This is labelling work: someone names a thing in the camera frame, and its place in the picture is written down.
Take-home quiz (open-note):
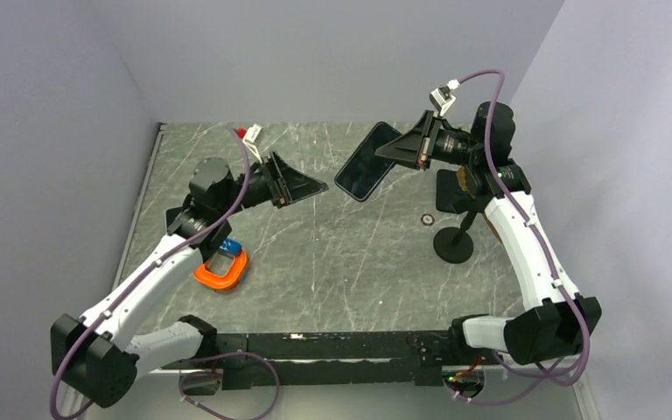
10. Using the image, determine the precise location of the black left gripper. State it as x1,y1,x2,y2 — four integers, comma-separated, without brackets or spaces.
217,150,328,218

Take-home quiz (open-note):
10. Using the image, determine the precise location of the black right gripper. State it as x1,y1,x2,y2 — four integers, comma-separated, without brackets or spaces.
376,110,483,170

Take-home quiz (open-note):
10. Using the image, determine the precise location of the blue phone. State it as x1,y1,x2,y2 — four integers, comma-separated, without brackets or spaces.
334,122,402,202

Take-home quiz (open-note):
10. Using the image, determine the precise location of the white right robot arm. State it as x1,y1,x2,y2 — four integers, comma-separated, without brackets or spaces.
375,101,602,365

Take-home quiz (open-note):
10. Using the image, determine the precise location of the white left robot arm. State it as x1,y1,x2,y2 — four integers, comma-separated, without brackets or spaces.
50,152,328,408

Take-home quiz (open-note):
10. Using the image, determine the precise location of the round poker chip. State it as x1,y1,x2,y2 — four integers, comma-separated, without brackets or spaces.
421,213,435,226

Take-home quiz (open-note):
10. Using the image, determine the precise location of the blue toy brick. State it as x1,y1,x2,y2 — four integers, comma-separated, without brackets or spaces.
217,238,242,258

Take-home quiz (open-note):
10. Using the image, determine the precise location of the black microphone stand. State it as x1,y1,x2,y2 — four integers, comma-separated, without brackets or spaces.
433,170,486,264

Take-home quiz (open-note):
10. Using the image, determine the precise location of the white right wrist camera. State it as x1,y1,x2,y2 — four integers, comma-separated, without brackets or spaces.
429,79,460,117

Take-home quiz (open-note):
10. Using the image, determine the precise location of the orange ring toy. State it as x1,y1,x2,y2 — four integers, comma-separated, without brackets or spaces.
192,250,249,292

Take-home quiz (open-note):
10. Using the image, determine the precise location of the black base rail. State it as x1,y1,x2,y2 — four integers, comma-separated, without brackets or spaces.
165,330,498,390

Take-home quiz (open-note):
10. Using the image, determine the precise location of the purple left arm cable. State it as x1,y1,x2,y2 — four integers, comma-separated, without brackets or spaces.
49,127,255,420

